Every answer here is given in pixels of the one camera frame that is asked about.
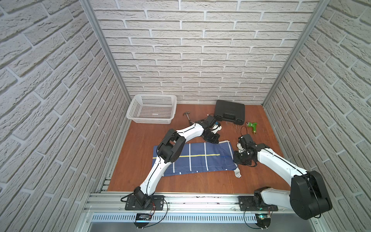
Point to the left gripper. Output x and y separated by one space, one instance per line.
211 136

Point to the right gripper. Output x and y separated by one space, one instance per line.
235 154

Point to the blue striped pillowcase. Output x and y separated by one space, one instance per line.
204 157

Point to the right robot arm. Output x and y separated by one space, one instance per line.
308 196

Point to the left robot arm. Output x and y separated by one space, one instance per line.
169 150

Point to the black plastic tool case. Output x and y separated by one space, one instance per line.
230 112

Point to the right electronics board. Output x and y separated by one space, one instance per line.
263 220

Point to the electronics board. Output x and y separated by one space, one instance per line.
263 220
140 217

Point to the white plastic basket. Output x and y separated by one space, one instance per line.
152 108

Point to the left electronics board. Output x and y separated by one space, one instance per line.
140 217

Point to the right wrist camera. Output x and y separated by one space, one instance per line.
240 147

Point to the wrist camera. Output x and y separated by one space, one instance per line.
240 147
216 127

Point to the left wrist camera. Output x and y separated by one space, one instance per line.
216 127

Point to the hammer with black handle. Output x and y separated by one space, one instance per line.
189 120

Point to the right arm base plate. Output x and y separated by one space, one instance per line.
252 204

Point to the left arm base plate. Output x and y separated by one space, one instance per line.
156 202

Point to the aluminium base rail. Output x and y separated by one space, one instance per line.
178 208

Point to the aluminium corner post right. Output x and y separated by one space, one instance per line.
316 15

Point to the aluminium corner post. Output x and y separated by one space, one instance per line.
316 15
88 9

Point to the aluminium corner post left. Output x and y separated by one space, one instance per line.
88 9

